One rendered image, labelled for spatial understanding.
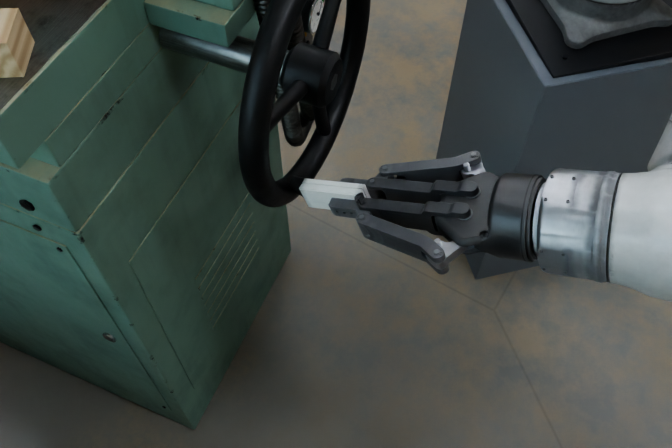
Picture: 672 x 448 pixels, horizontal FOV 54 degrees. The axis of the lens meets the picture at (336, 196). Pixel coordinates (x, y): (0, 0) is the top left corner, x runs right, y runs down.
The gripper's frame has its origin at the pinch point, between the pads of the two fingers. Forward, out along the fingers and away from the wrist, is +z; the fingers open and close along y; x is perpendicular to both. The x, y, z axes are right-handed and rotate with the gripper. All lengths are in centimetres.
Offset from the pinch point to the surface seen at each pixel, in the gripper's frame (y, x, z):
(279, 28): -2.9, -18.1, 0.1
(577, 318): -40, 85, -11
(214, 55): -8.5, -10.9, 14.8
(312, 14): -34.6, 2.5, 20.2
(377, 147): -68, 66, 42
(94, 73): 1.5, -16.7, 20.0
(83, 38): 1.1, -20.6, 18.7
